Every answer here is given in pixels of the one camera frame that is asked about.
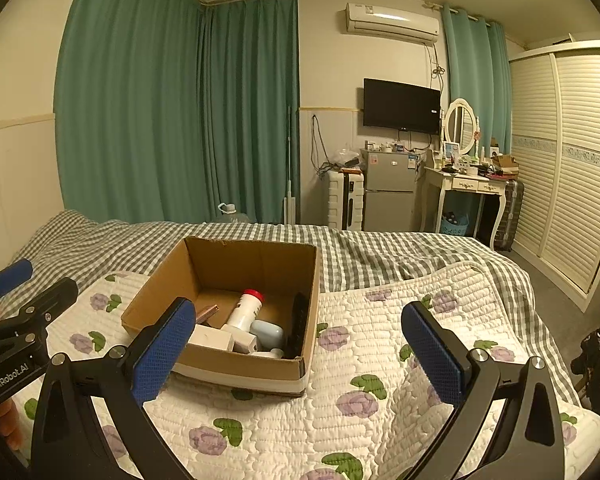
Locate black wall television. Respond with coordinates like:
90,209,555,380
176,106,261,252
363,78,442,136

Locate black remote control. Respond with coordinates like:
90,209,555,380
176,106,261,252
285,292,310,359

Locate black wall cables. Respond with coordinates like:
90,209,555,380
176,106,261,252
311,114,337,176

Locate white mop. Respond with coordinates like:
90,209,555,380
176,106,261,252
281,106,297,225

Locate silver fridge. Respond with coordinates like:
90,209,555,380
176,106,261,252
361,149,420,232

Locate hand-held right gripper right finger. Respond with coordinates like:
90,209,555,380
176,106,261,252
400,300,566,480

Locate wide green curtain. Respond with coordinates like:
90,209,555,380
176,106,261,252
54,0,211,223

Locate clear water jug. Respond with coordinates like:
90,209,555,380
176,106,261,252
217,202,251,223

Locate person's left hand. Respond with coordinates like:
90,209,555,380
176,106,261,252
0,400,27,453

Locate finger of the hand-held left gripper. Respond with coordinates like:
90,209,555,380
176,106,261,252
0,258,34,301
0,277,79,347

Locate white dressing table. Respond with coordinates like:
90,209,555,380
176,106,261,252
422,165,511,248

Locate white louvred wardrobe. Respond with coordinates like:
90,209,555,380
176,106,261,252
507,40,600,311

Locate narrow green curtain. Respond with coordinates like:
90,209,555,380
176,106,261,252
441,4,512,153

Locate small white box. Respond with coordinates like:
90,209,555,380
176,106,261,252
187,325,234,353

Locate silver suitcase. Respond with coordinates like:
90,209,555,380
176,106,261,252
492,180,525,252

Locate white air conditioner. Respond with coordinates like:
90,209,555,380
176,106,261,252
345,2,441,44

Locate grey checked bedsheet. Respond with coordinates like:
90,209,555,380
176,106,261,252
15,210,581,408

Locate oval white mirror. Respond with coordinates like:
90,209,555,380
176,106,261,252
444,98,480,153

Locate white floral quilt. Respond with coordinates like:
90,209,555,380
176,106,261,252
12,260,600,480

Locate white plastic bottle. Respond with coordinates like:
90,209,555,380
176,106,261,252
232,332,283,359

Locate white suitcase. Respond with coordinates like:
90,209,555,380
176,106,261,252
328,170,366,231

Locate small cardboard box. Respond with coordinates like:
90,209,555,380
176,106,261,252
490,152,521,175

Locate white bottle with red cap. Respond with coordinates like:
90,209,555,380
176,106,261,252
221,289,266,335

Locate blue basket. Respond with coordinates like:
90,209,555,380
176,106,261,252
439,212,470,236

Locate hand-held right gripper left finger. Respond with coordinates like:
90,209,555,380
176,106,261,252
30,297,197,480

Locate light blue case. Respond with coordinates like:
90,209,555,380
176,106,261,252
250,320,286,352

